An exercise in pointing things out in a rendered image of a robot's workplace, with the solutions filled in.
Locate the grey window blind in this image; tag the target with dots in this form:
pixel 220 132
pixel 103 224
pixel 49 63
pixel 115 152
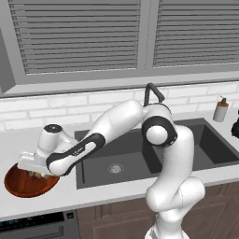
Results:
pixel 74 34
pixel 196 31

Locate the beige mushroom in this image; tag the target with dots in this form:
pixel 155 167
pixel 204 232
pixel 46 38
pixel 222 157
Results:
pixel 39 175

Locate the dark grey sink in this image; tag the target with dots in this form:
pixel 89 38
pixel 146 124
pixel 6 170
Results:
pixel 124 155

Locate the grey dishwasher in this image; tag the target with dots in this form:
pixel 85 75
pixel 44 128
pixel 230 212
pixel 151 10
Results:
pixel 37 225

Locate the black appliance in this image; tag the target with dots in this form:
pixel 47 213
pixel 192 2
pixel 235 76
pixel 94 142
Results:
pixel 236 126

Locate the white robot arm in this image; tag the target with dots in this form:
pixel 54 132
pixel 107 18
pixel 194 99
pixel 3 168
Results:
pixel 118 121

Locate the grey window frame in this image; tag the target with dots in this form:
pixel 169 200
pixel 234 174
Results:
pixel 146 37

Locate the black tap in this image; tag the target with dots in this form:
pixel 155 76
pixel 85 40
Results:
pixel 151 88

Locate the white soap dispenser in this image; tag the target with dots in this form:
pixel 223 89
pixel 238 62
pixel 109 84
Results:
pixel 220 111

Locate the reddish brown wooden bowl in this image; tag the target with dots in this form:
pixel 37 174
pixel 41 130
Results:
pixel 25 186

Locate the brown wooden cupboard door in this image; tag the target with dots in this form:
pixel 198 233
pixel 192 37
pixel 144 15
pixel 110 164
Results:
pixel 217 211
pixel 121 222

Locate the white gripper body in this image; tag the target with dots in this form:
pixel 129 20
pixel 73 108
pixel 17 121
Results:
pixel 27 161

